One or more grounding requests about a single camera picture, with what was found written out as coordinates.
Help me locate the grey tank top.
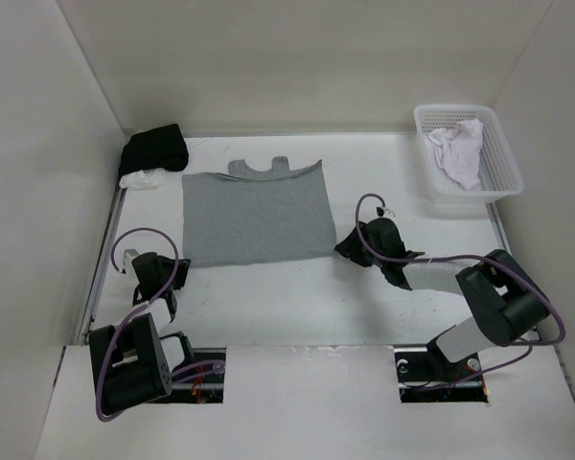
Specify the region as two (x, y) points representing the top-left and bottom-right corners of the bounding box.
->
(182, 156), (336, 268)

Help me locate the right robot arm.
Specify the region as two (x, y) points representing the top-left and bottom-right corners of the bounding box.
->
(334, 218), (550, 380)

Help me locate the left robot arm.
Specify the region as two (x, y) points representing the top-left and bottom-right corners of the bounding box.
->
(89, 249), (196, 418)

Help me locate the folded white tank top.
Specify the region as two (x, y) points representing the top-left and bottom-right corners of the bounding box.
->
(119, 168), (166, 191)

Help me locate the white tank top in basket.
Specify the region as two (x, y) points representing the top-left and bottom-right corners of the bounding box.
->
(427, 119), (484, 191)

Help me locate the folded black tank top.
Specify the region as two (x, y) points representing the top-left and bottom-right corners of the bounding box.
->
(118, 124), (189, 177)

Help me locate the white plastic basket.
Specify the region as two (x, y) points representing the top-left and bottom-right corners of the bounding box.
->
(413, 104), (524, 205)

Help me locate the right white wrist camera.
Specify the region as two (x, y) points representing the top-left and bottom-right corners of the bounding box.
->
(376, 206), (395, 218)

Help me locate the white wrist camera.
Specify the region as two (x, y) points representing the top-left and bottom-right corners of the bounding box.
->
(122, 249), (140, 277)
(376, 206), (395, 218)

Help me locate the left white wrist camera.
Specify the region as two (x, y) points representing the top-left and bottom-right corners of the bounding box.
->
(122, 249), (140, 277)

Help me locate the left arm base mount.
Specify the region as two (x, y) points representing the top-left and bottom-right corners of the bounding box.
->
(170, 348), (226, 404)

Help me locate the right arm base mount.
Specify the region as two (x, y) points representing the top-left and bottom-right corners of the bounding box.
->
(394, 347), (488, 403)

